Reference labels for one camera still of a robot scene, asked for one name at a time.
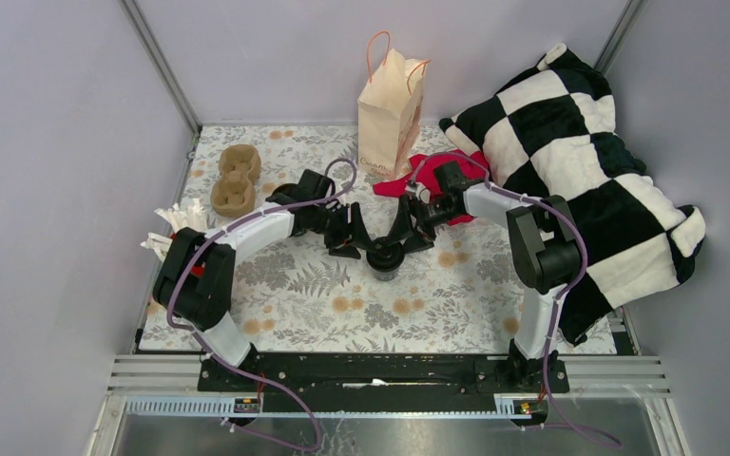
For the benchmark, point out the black white checkered blanket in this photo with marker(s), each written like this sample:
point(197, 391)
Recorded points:
point(551, 130)

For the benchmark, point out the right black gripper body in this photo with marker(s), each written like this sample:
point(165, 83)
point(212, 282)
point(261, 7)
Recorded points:
point(430, 216)

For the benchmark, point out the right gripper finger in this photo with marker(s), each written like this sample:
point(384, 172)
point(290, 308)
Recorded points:
point(418, 242)
point(402, 226)

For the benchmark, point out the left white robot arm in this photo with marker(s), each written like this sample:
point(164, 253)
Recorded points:
point(196, 280)

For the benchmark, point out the floral table mat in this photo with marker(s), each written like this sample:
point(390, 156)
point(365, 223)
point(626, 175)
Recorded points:
point(460, 296)

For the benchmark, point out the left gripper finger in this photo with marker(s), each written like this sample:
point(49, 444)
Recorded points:
point(359, 235)
point(346, 249)

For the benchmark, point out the dark translucent coffee cup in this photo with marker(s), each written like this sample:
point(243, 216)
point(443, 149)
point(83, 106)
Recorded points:
point(384, 276)

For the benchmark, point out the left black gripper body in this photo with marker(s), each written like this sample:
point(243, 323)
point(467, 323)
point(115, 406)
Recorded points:
point(333, 223)

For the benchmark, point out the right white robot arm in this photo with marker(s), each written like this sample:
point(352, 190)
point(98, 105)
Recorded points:
point(548, 253)

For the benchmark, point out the red cloth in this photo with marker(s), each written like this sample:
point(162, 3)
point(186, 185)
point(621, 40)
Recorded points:
point(472, 166)

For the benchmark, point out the brown pulp cup carrier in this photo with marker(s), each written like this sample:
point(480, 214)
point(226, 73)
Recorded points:
point(234, 194)

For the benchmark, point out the beige paper bag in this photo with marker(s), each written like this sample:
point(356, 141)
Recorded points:
point(389, 112)

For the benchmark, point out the black cup lid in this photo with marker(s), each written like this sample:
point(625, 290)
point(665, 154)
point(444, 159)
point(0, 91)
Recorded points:
point(385, 257)

